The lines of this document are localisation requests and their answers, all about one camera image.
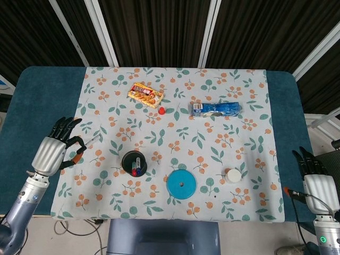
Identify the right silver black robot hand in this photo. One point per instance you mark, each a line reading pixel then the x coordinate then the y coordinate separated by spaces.
pixel 320 191

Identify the black pen cup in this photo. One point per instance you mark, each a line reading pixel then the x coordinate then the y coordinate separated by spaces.
pixel 128 158

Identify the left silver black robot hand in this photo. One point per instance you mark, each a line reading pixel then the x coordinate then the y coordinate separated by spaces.
pixel 49 155

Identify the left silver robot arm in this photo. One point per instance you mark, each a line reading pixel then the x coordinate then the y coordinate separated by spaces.
pixel 22 204

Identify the white metal rack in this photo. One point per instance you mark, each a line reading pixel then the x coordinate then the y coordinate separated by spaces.
pixel 322 125

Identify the red bottle cap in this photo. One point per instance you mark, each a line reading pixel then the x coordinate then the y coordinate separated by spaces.
pixel 161 111

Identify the yellow curry box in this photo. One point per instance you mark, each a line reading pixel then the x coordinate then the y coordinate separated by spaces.
pixel 144 95

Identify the teal table cover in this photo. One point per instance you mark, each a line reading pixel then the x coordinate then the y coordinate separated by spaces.
pixel 32 106

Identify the grey shoe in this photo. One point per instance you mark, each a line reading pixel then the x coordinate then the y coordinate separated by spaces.
pixel 288 250

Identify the grey marker pen black cap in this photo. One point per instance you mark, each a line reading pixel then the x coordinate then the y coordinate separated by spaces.
pixel 93 140

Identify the red marker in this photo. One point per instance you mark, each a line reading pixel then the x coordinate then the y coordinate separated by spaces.
pixel 134 170

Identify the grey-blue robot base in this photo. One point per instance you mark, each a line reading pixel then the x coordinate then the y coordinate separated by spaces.
pixel 163 239

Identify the black mesh chair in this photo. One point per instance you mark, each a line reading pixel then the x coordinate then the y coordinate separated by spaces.
pixel 328 162

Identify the blue marker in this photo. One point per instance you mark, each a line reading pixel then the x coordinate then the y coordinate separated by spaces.
pixel 138 164

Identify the white blue sign board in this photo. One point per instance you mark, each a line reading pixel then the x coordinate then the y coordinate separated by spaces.
pixel 4 85

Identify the white round jar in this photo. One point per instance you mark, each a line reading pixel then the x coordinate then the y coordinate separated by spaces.
pixel 233 176

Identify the white frame post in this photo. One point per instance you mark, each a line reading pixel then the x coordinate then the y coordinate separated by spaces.
pixel 70 33
pixel 102 33
pixel 316 50
pixel 210 33

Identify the floral print tablecloth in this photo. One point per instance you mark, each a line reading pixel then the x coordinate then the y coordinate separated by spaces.
pixel 186 143

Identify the blue cookie package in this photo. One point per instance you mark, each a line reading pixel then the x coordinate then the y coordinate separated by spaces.
pixel 216 109

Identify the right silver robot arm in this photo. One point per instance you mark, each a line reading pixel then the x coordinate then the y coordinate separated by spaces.
pixel 326 236

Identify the blue round disc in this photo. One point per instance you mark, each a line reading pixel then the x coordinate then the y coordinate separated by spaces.
pixel 182 184

